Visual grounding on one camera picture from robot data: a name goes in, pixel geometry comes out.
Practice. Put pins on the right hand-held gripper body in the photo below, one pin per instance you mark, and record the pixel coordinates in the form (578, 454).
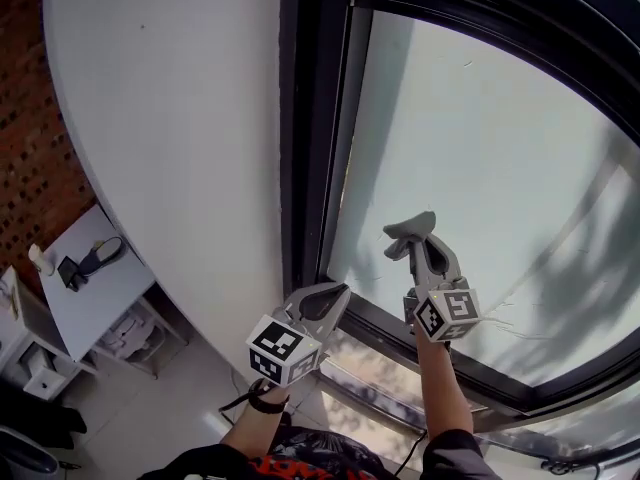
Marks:
(447, 315)

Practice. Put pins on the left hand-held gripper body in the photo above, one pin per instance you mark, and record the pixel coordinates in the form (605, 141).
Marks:
(285, 348)

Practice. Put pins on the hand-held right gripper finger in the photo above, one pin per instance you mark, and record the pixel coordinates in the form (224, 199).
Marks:
(445, 263)
(419, 273)

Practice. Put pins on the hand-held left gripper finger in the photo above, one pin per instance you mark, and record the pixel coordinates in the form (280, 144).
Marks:
(295, 307)
(332, 318)

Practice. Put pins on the grey cloth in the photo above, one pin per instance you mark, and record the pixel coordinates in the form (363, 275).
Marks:
(407, 228)

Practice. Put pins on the frosted window glass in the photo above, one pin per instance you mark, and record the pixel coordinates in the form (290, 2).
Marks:
(475, 143)

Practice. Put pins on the person's left forearm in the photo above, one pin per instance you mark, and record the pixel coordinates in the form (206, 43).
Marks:
(250, 428)

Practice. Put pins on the person's right forearm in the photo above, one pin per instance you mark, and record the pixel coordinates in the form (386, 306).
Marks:
(442, 393)

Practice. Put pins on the black wristband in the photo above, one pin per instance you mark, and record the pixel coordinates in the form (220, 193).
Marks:
(267, 407)

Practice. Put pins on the black printed shirt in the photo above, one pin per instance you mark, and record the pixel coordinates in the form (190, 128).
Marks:
(320, 453)

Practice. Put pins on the white folded plastic rack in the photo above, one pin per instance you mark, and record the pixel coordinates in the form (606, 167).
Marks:
(125, 335)

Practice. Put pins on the black wrought iron hook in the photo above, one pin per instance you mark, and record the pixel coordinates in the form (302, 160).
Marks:
(557, 467)

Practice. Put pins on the white table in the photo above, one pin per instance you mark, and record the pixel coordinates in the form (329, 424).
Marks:
(95, 308)

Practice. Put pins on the black oval-headed stand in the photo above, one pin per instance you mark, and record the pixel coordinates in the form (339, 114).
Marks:
(95, 263)

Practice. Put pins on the small black box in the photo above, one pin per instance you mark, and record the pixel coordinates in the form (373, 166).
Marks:
(67, 269)

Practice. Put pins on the black roller blind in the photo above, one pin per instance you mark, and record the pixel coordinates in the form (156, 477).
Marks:
(500, 23)

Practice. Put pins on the black bag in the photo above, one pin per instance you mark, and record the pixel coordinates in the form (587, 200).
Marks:
(45, 418)

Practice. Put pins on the white cylindrical bottle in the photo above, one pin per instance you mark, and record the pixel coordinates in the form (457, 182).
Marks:
(37, 257)

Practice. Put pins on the white drawer cabinet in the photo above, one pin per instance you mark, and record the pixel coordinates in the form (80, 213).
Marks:
(15, 338)

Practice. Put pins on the grey rounded appliance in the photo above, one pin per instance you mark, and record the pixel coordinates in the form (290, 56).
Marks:
(25, 455)

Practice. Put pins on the black window frame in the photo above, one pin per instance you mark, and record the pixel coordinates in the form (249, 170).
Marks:
(305, 143)

